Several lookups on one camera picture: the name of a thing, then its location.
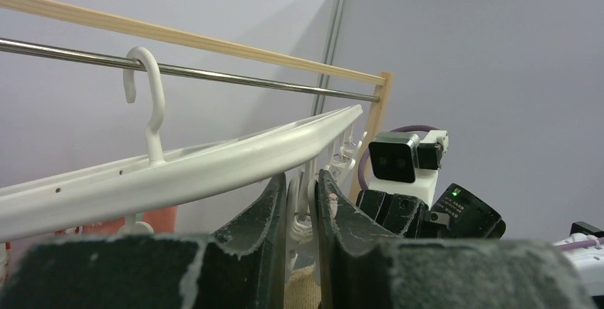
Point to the white plastic clip hanger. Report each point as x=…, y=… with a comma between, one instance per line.
x=24, y=223

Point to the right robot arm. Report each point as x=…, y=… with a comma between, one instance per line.
x=459, y=214

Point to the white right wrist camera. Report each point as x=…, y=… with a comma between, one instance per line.
x=405, y=163

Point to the wooden hanger stand frame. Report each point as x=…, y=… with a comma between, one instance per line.
x=236, y=47

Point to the steel hanging rod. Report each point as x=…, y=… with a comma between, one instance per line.
x=97, y=59

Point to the argyle patterned sock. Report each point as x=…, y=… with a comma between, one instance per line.
x=301, y=290

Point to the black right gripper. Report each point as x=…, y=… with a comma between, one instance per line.
x=367, y=263

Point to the pink sock with green print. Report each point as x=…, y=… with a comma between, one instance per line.
x=157, y=221

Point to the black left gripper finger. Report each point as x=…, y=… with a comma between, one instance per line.
x=240, y=265

